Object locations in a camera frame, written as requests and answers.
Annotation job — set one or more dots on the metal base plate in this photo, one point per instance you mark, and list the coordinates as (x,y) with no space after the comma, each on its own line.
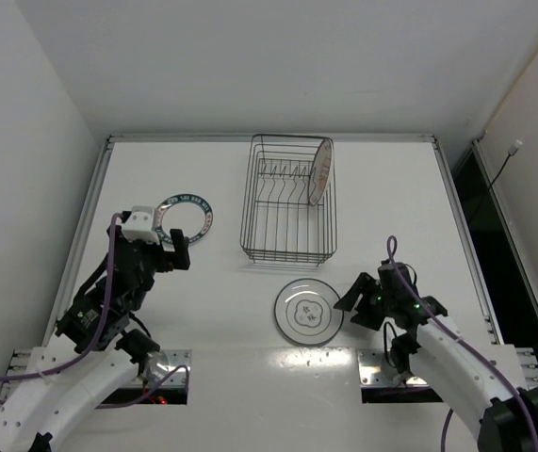
(171,366)
(376,373)

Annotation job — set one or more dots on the orange sunburst plate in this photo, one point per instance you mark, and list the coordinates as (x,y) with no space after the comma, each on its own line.
(320,171)

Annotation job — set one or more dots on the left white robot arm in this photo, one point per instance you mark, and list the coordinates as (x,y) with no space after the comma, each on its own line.
(94,352)

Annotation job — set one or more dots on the black rim flower plate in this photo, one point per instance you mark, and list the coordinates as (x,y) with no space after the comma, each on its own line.
(304,312)

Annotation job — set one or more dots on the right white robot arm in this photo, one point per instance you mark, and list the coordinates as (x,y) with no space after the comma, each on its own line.
(500,413)

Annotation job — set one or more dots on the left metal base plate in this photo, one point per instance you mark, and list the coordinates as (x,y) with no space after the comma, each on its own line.
(171,366)

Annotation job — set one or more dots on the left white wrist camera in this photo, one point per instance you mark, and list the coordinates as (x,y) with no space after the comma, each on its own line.
(139,224)

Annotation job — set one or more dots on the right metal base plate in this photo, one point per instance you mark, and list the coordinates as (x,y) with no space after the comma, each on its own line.
(376,373)

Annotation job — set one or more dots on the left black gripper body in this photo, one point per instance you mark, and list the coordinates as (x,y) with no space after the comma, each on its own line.
(166,256)

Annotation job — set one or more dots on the wire dish rack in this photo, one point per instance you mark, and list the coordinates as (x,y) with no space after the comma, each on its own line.
(278,226)

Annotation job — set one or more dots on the green rim plate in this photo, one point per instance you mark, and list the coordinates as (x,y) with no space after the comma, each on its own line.
(190,213)

